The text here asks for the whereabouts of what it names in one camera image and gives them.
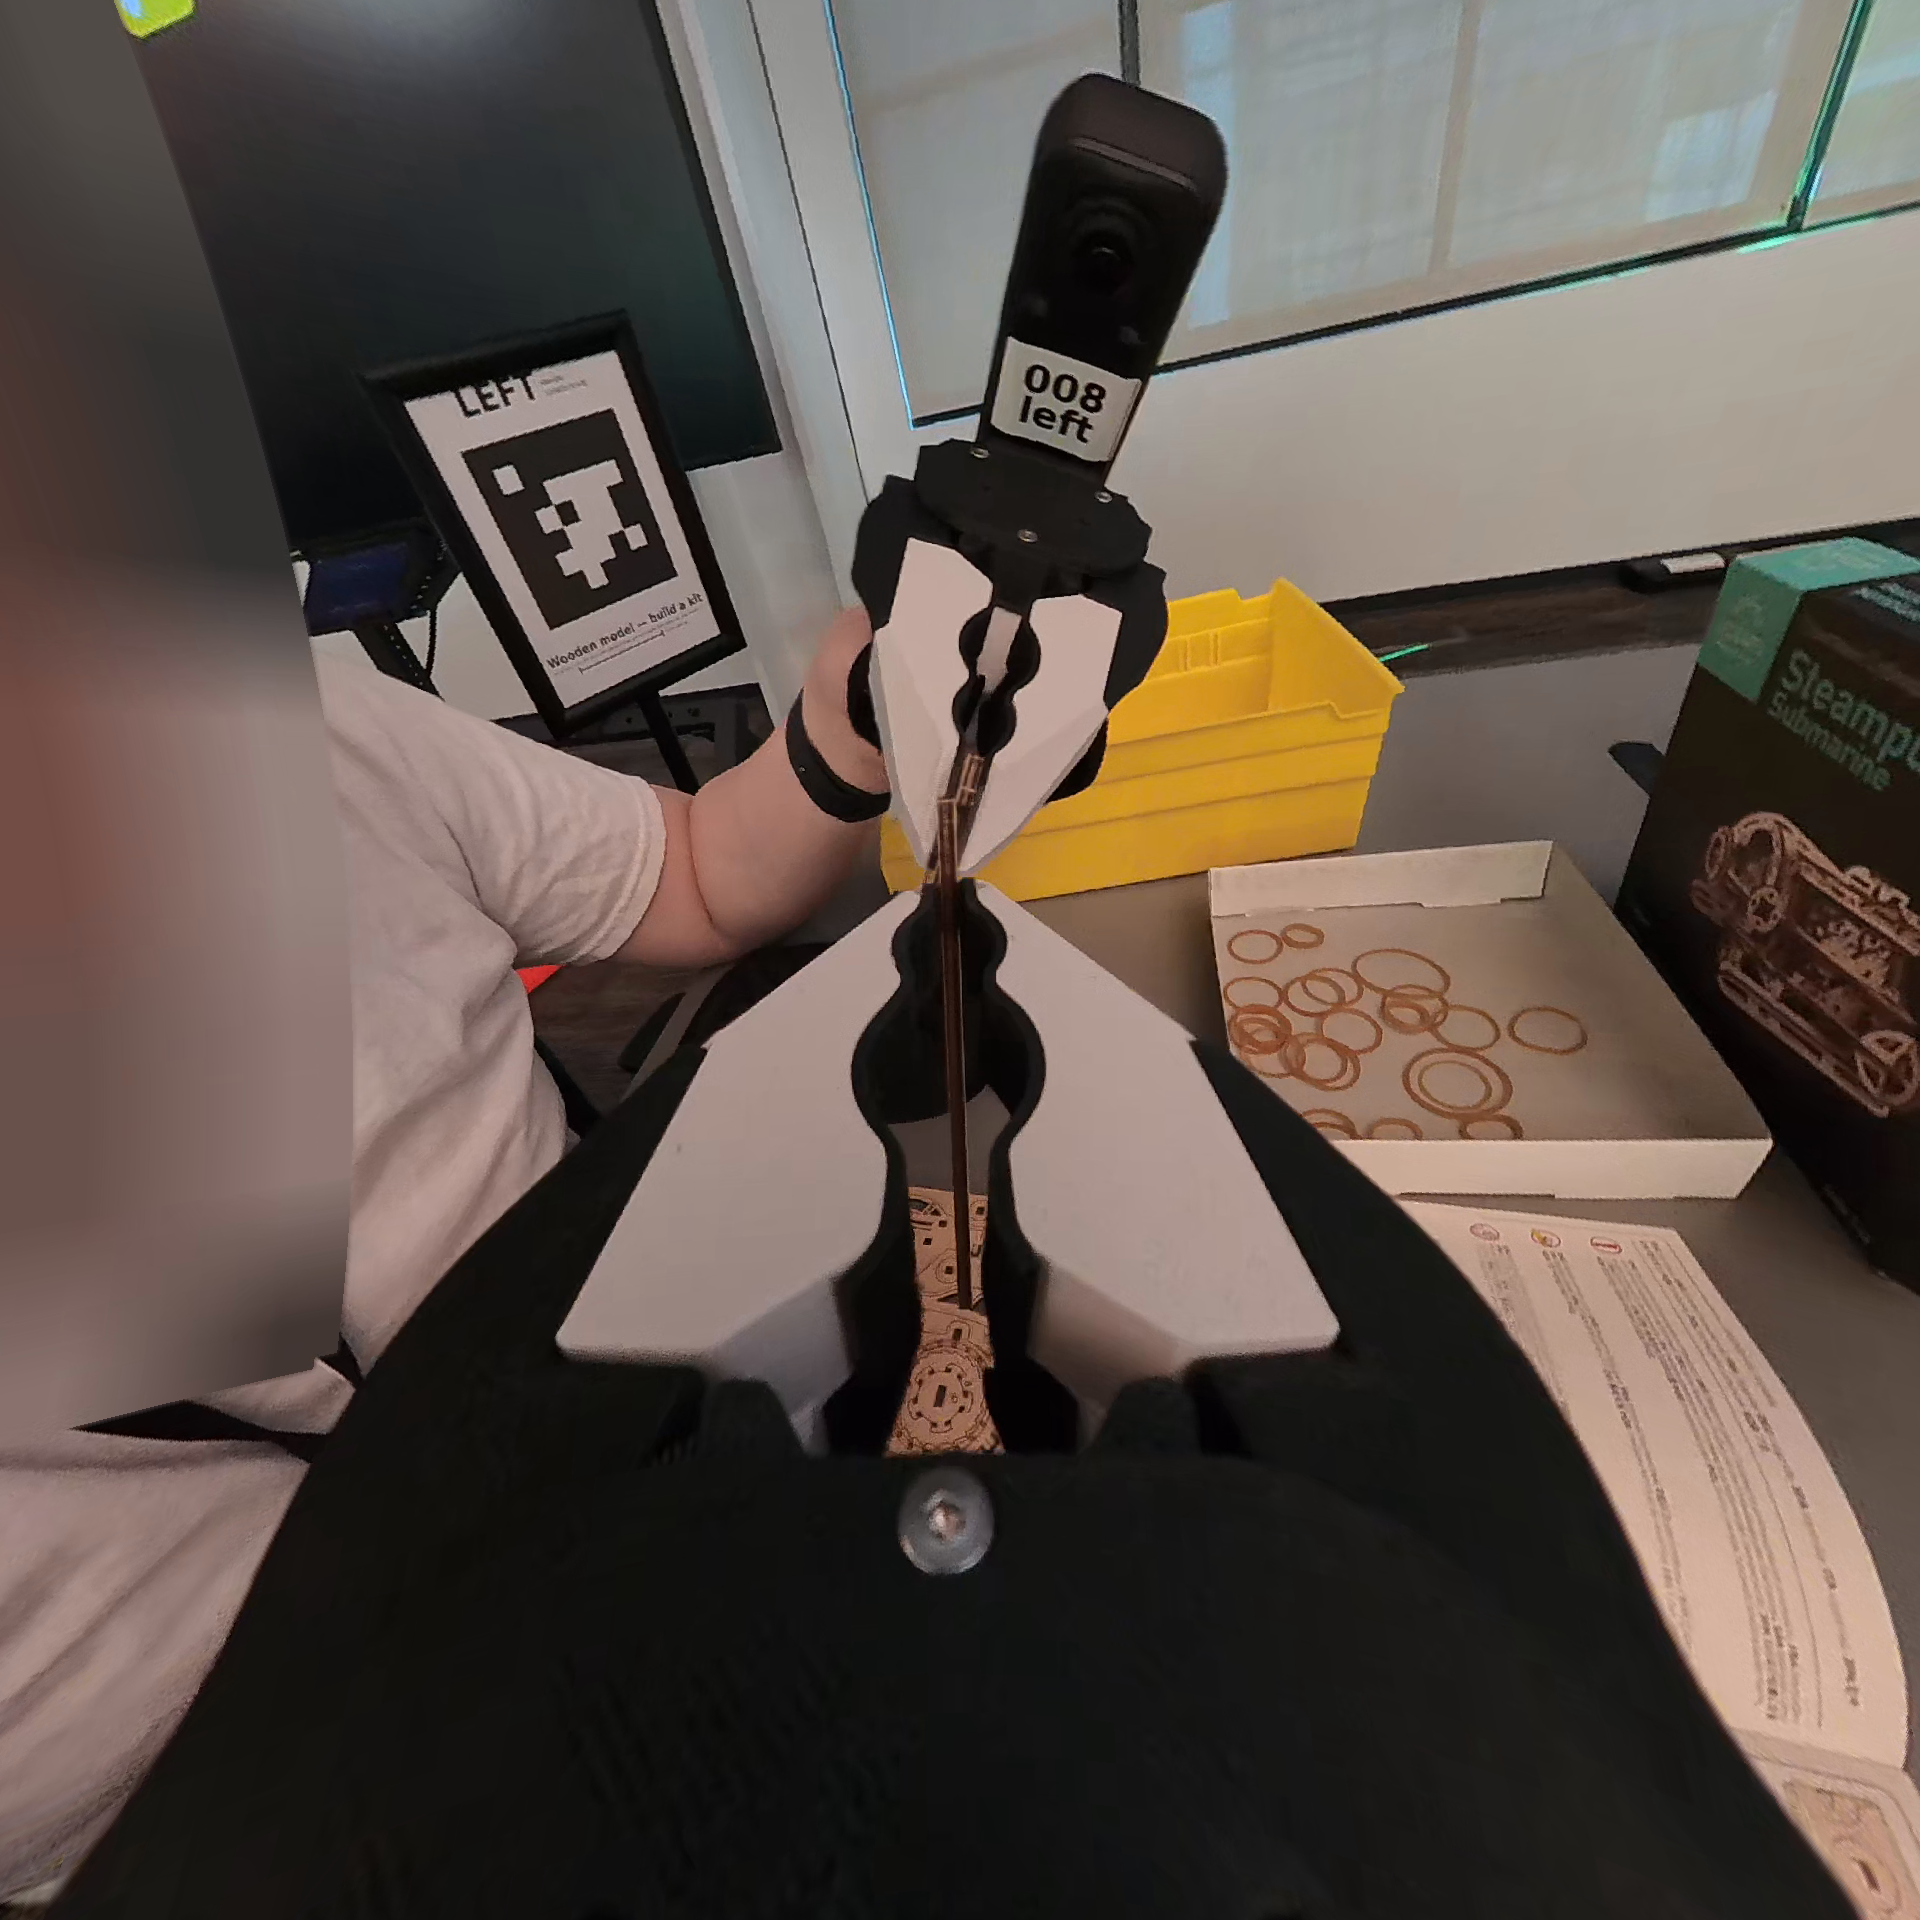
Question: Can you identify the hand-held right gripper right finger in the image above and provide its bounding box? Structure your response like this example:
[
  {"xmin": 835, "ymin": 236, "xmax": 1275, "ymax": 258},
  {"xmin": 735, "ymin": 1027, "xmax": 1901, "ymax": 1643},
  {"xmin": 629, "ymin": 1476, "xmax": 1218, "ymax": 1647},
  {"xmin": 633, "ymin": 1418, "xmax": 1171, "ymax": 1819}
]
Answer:
[{"xmin": 982, "ymin": 885, "xmax": 1342, "ymax": 1453}]

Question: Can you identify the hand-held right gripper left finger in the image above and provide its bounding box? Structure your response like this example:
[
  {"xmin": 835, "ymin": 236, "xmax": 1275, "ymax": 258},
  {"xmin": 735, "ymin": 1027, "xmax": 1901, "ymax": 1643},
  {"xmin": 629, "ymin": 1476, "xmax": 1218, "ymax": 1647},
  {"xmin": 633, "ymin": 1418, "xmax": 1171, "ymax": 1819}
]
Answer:
[{"xmin": 555, "ymin": 895, "xmax": 922, "ymax": 1450}]

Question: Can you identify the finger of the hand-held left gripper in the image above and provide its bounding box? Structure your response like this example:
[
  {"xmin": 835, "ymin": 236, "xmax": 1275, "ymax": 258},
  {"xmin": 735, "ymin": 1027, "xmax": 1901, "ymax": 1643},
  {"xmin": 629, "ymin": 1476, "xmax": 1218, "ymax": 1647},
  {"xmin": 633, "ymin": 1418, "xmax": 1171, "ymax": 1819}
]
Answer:
[
  {"xmin": 957, "ymin": 592, "xmax": 1133, "ymax": 879},
  {"xmin": 873, "ymin": 538, "xmax": 1003, "ymax": 883}
]

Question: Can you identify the long thin wooden model part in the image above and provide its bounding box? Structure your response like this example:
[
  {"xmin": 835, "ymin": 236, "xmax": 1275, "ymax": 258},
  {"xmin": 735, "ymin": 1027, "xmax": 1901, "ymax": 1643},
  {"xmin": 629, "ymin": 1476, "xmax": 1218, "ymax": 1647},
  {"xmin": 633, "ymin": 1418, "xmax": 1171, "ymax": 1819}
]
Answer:
[{"xmin": 927, "ymin": 796, "xmax": 974, "ymax": 1203}]

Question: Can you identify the person's left forearm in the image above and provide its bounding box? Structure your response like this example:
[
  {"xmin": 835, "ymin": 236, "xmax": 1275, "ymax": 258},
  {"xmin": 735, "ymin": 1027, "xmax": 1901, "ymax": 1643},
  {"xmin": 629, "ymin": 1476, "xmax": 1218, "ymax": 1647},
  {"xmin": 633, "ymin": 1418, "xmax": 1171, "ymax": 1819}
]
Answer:
[{"xmin": 655, "ymin": 720, "xmax": 889, "ymax": 964}]

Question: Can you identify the engraved wooden parts sheet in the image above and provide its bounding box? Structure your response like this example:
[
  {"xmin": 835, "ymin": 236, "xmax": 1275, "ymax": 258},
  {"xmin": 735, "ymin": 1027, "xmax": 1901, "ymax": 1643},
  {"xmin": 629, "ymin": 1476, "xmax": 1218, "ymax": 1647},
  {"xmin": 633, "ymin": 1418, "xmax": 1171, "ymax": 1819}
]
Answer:
[{"xmin": 885, "ymin": 1183, "xmax": 1011, "ymax": 1455}]

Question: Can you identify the black model kit box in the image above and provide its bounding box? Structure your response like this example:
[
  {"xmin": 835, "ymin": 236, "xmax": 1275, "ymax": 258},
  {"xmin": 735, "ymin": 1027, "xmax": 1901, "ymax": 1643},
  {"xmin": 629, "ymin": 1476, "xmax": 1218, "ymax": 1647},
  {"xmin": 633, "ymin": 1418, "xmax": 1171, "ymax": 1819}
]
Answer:
[{"xmin": 1615, "ymin": 538, "xmax": 1920, "ymax": 1292}]

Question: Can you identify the person's left hand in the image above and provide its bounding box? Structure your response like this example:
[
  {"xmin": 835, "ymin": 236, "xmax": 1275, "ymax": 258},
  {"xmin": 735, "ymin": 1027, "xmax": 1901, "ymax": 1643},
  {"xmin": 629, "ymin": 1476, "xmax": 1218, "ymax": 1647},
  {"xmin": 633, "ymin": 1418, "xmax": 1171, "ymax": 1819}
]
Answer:
[{"xmin": 806, "ymin": 604, "xmax": 903, "ymax": 798}]

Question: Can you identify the black wristband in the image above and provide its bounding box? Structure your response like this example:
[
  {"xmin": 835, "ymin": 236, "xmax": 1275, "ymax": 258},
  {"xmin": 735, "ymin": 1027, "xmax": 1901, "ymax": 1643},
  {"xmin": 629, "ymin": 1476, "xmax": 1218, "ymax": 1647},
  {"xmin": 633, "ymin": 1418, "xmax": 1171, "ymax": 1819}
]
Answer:
[{"xmin": 783, "ymin": 698, "xmax": 894, "ymax": 824}]

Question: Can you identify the group of tan rubber bands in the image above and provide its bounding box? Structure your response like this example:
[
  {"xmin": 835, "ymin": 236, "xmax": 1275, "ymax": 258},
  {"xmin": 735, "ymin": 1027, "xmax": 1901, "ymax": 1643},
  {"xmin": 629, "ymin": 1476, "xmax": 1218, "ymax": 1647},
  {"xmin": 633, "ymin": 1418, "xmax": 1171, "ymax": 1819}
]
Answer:
[{"xmin": 1222, "ymin": 922, "xmax": 1594, "ymax": 1146}]

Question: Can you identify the yellow plastic bin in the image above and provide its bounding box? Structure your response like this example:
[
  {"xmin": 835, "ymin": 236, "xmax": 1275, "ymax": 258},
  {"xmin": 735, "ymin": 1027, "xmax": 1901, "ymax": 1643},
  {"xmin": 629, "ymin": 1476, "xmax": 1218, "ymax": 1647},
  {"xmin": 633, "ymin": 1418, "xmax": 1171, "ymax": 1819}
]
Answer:
[{"xmin": 882, "ymin": 583, "xmax": 1407, "ymax": 903}]

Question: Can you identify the person in white shirt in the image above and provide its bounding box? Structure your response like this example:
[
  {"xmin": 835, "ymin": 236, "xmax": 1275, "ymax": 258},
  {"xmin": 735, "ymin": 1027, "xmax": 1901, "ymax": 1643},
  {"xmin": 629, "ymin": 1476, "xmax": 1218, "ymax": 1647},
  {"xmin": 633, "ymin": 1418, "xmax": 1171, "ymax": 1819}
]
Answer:
[{"xmin": 0, "ymin": 637, "xmax": 673, "ymax": 1900}]

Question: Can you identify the framed black-white marker sign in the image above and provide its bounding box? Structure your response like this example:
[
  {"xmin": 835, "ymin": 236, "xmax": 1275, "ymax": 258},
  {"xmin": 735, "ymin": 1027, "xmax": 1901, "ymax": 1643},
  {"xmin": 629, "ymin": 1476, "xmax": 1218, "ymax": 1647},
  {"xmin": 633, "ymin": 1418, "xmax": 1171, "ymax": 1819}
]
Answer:
[{"xmin": 363, "ymin": 311, "xmax": 750, "ymax": 740}]

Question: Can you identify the window with blinds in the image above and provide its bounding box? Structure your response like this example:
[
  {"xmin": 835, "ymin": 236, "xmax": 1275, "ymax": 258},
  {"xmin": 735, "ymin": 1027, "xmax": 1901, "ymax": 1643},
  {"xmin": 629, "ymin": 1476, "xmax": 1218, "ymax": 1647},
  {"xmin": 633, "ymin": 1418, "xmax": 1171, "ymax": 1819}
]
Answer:
[{"xmin": 826, "ymin": 0, "xmax": 1920, "ymax": 429}]

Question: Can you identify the white cardboard tray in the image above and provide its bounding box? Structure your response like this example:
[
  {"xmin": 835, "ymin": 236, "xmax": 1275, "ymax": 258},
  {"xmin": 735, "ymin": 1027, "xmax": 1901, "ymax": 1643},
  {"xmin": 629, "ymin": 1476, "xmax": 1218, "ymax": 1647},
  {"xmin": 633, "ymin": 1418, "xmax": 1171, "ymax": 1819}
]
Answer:
[{"xmin": 1206, "ymin": 839, "xmax": 1775, "ymax": 1203}]

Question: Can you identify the white instruction booklet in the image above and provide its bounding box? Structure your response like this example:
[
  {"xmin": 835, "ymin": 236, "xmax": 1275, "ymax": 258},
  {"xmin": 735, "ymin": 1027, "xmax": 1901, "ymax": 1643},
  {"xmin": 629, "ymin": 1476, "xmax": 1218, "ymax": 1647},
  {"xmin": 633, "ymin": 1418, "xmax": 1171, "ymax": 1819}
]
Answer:
[{"xmin": 1401, "ymin": 1199, "xmax": 1920, "ymax": 1920}]

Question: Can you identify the small blue screen device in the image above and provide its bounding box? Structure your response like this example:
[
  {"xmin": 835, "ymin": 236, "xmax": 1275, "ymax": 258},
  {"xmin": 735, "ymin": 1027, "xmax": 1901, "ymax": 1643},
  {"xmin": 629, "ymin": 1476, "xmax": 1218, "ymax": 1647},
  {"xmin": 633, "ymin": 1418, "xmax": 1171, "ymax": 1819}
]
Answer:
[{"xmin": 293, "ymin": 522, "xmax": 459, "ymax": 634}]

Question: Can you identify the dark monitor screen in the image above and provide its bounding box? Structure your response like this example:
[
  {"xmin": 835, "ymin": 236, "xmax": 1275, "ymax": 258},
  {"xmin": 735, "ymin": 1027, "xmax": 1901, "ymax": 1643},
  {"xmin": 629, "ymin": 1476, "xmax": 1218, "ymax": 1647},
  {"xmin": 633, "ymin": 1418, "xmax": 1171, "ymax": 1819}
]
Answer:
[{"xmin": 134, "ymin": 0, "xmax": 783, "ymax": 531}]

